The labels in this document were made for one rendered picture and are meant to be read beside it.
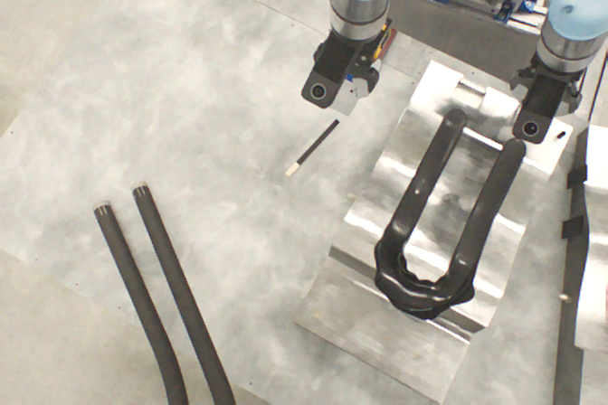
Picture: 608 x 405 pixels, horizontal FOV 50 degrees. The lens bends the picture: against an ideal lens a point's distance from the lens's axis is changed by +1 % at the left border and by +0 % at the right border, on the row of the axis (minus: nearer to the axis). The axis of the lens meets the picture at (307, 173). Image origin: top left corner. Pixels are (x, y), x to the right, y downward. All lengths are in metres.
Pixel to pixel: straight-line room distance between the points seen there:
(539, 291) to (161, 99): 0.75
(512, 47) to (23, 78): 1.51
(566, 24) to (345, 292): 0.53
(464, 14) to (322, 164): 0.96
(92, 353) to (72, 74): 0.96
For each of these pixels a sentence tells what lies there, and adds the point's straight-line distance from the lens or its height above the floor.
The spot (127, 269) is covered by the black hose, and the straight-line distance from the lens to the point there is 1.12.
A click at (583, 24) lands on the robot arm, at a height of 1.28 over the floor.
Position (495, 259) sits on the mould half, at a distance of 1.06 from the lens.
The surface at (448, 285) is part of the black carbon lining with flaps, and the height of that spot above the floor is 0.89.
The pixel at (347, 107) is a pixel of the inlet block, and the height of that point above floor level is 0.95.
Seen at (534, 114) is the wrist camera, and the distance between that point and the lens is 0.96.
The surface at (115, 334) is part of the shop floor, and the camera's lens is 2.00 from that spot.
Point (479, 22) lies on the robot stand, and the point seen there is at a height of 0.21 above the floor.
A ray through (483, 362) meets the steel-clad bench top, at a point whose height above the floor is 0.80.
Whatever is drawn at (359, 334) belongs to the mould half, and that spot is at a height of 0.86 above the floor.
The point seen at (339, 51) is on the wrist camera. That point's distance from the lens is 0.90.
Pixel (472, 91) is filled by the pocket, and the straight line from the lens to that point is 1.18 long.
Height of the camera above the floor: 1.92
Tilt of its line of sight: 74 degrees down
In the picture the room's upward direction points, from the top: 2 degrees counter-clockwise
